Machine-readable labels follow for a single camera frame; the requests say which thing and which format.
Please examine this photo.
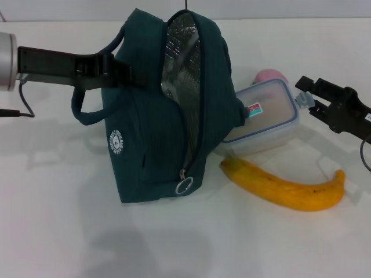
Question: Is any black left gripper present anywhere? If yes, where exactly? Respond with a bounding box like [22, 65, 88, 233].
[17, 46, 151, 90]

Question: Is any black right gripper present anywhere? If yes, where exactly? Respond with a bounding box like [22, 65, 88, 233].
[294, 75, 371, 142]

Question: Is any yellow banana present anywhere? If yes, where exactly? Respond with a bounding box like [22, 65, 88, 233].
[220, 158, 346, 212]

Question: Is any dark teal insulated lunch bag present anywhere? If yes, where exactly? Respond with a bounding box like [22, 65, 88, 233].
[71, 8, 247, 205]

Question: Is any pink peach toy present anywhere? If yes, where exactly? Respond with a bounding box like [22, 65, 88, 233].
[253, 68, 289, 86]

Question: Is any dark left gripper cable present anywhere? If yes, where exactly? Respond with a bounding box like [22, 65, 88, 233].
[0, 74, 35, 119]

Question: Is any dark gripper cable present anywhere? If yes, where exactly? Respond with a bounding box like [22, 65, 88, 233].
[0, 74, 35, 119]
[360, 138, 371, 171]

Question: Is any clear blue-rimmed food container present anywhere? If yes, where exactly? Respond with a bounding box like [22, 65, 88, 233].
[214, 78, 315, 157]

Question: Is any dark right gripper cable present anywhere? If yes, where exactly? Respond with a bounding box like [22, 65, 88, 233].
[360, 138, 371, 171]

